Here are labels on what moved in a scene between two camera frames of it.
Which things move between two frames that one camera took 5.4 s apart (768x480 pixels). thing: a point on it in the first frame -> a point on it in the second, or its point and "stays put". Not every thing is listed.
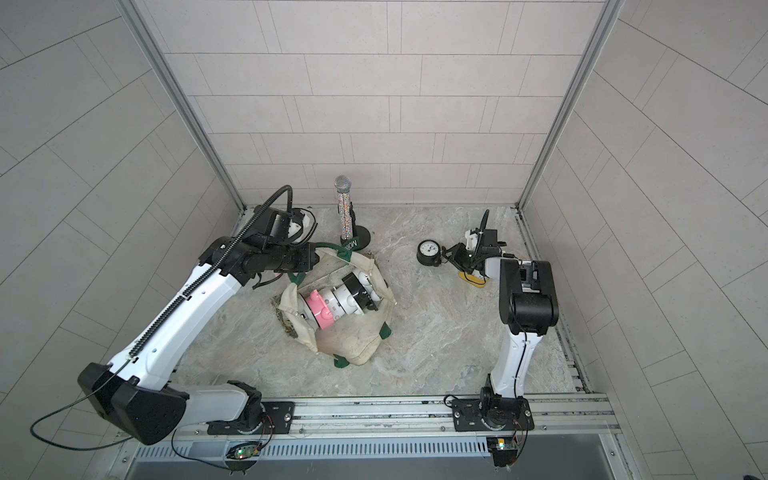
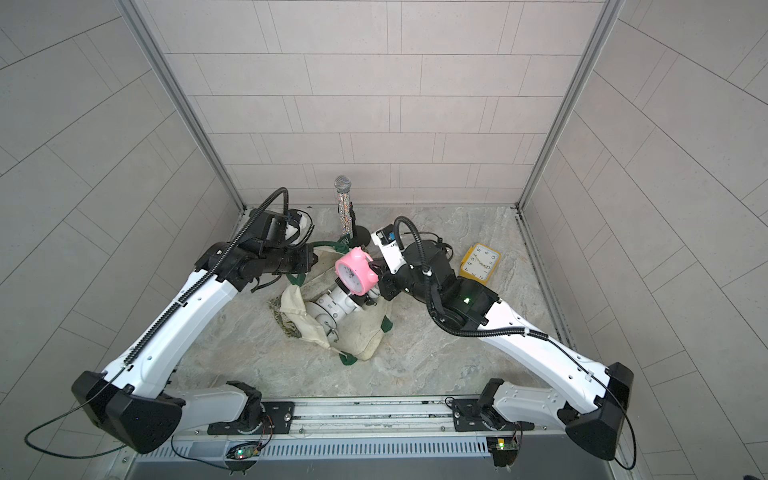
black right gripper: x=460 y=257 -> x=389 y=289
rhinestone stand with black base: x=347 y=218 stays put
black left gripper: x=307 y=262 stays put
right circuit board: x=504 y=450 stays put
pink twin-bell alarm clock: x=323 y=315 -> x=355 y=273
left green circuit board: x=244 y=450 stays put
